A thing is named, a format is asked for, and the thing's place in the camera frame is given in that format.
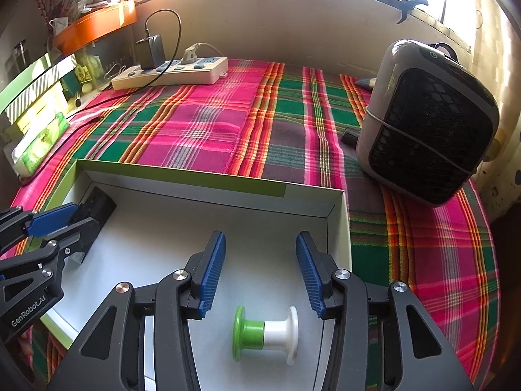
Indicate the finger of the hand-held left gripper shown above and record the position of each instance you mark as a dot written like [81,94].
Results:
[53,218]
[77,236]

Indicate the orange tray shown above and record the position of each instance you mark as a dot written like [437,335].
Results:
[97,22]

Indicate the black window hook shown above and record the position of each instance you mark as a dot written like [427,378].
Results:
[407,6]

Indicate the white cardboard box green rim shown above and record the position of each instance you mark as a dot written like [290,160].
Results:
[244,228]

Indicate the heart print curtain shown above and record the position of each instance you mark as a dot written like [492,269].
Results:
[494,69]

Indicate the yellow green packet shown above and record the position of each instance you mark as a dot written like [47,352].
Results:
[87,71]

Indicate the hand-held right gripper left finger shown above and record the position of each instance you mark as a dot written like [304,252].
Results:
[211,269]

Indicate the yellow green box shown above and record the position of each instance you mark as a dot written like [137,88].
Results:
[40,108]

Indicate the white plug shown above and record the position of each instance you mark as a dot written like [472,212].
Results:
[190,55]

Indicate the green and white spool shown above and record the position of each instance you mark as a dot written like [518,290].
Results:
[252,332]

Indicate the white mug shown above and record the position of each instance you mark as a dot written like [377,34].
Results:
[59,26]

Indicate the grey space heater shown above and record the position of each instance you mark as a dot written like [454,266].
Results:
[427,130]

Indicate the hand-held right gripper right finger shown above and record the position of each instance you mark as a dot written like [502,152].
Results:
[309,277]

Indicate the plaid tablecloth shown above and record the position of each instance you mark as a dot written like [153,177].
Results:
[195,122]

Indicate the cream power strip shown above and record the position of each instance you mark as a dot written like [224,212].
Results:
[195,75]

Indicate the black charger adapter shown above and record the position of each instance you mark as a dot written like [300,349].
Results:
[152,51]

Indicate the green striped box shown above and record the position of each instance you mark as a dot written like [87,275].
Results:
[44,91]

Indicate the green tissue pack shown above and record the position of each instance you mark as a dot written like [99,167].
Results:
[40,142]

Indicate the black clear plastic device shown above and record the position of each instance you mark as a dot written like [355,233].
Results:
[99,207]

